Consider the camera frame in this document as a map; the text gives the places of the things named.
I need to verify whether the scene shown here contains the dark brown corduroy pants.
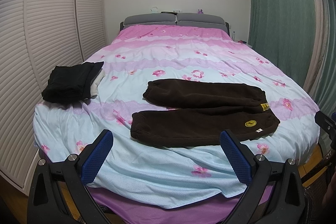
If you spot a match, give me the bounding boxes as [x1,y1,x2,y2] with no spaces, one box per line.
[130,79,280,148]

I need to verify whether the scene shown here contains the purple bed sheet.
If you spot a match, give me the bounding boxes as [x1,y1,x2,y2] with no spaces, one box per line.
[86,184,275,224]

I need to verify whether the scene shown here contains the green curtain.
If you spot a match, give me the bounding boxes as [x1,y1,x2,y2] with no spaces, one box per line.
[249,0,335,114]

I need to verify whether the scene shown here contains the folded black garment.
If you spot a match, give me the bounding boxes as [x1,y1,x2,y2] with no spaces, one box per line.
[42,62,104,105]

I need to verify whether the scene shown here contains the folded white garment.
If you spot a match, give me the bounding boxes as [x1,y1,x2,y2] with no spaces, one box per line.
[84,69,106,100]

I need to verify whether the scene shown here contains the small clear bottle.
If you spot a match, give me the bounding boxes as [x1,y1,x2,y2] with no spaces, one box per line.
[232,31,236,41]

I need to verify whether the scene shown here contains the grey padded headboard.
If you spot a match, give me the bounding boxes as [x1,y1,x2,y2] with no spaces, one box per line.
[120,12,230,35]

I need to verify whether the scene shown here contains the white louvered wardrobe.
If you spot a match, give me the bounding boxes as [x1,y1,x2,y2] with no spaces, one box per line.
[1,0,106,194]

